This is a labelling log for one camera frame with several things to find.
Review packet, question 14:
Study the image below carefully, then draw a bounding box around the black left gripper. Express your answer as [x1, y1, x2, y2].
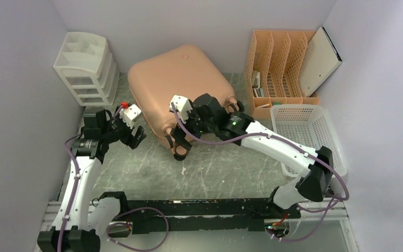
[101, 106, 146, 149]

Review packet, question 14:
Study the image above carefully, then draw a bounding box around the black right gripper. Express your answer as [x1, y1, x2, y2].
[171, 103, 217, 150]

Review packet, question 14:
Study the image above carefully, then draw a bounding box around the pink hard-shell suitcase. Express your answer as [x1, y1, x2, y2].
[128, 45, 237, 153]

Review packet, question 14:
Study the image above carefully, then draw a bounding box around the white plastic drawer organizer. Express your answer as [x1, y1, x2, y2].
[53, 32, 120, 107]

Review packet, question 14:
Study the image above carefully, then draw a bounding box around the orange plastic file rack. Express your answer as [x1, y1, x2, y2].
[243, 30, 320, 119]

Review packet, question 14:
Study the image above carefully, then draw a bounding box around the white plastic mesh basket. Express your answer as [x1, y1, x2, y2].
[270, 104, 348, 180]

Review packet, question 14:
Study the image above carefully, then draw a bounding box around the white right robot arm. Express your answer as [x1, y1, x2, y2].
[169, 93, 349, 218]

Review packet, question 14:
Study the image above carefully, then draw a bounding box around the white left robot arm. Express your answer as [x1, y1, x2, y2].
[37, 102, 146, 251]

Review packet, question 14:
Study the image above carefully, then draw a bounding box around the black suitcase wheel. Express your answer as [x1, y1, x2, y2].
[172, 144, 189, 161]

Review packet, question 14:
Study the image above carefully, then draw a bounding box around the white flat board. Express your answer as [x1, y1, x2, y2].
[299, 26, 342, 97]

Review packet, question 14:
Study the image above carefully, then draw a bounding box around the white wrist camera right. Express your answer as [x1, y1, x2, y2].
[169, 95, 193, 123]

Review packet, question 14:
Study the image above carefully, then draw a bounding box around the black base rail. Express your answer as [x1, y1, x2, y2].
[112, 198, 301, 234]

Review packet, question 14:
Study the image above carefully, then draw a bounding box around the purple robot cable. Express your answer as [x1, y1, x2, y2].
[52, 132, 167, 251]

